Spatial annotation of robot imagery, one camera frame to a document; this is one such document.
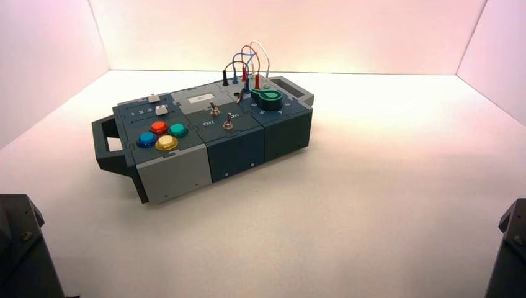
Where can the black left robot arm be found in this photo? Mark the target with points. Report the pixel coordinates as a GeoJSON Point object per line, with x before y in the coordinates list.
{"type": "Point", "coordinates": [20, 255]}

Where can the blue push button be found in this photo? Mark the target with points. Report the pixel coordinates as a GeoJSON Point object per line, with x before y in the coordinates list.
{"type": "Point", "coordinates": [146, 139]}

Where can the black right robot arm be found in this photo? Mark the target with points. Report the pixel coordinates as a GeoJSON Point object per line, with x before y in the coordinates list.
{"type": "Point", "coordinates": [509, 263]}

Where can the yellow push button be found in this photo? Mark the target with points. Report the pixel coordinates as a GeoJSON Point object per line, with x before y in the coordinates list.
{"type": "Point", "coordinates": [167, 142]}

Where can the green rotary knob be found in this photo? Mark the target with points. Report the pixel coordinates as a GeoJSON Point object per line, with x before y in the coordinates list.
{"type": "Point", "coordinates": [269, 99]}

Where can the metal toggle switch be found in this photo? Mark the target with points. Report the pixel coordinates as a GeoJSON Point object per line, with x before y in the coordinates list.
{"type": "Point", "coordinates": [214, 110]}
{"type": "Point", "coordinates": [227, 123]}

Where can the white slider knob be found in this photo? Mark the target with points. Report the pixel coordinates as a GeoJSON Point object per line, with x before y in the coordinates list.
{"type": "Point", "coordinates": [153, 98]}
{"type": "Point", "coordinates": [162, 110]}

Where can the green push button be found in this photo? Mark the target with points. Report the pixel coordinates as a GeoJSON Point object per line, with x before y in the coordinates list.
{"type": "Point", "coordinates": [178, 130]}

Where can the grey and blue task box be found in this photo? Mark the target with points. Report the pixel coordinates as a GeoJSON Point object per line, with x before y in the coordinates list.
{"type": "Point", "coordinates": [238, 148]}

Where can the red push button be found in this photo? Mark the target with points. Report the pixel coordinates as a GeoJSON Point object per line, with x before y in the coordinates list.
{"type": "Point", "coordinates": [159, 127]}

